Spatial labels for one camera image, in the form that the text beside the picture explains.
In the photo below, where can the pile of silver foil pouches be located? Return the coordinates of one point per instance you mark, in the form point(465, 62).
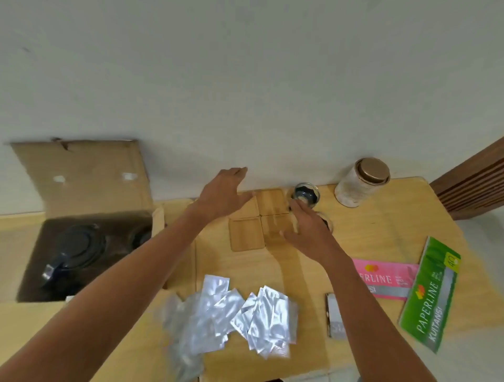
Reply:
point(236, 318)

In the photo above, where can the person's right thumb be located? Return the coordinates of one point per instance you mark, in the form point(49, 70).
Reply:
point(296, 238)

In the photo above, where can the person's left hand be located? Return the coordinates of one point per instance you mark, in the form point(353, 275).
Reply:
point(220, 195)

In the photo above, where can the small grey box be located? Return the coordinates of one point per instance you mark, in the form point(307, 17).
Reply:
point(336, 317)

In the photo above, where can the glass jar with dark contents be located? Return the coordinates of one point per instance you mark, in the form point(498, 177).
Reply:
point(307, 193)

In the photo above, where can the clear glass jar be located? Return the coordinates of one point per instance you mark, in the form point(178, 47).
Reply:
point(327, 220)

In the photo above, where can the open cardboard box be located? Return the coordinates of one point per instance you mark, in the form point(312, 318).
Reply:
point(98, 177)

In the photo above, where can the person's right forearm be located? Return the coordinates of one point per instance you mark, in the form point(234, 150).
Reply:
point(378, 318)

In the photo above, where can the square wooden lid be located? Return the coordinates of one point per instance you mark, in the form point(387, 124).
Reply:
point(249, 210)
point(275, 228)
point(272, 201)
point(247, 235)

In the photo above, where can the person's left thumb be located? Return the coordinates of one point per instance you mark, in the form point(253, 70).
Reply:
point(244, 200)

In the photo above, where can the white canister with bronze lid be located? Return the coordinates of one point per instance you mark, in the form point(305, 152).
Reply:
point(358, 185)

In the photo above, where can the green receipt book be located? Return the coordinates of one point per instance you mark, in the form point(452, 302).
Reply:
point(431, 295)

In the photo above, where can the pink receipt book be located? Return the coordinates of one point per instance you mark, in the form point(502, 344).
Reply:
point(388, 279)

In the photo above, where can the brown slatted wooden panel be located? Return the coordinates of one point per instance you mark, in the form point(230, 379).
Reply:
point(472, 185)

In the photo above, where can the person's right hand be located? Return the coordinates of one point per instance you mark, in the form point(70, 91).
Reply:
point(317, 240)

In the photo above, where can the person's left forearm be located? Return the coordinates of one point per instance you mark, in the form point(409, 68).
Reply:
point(118, 291)

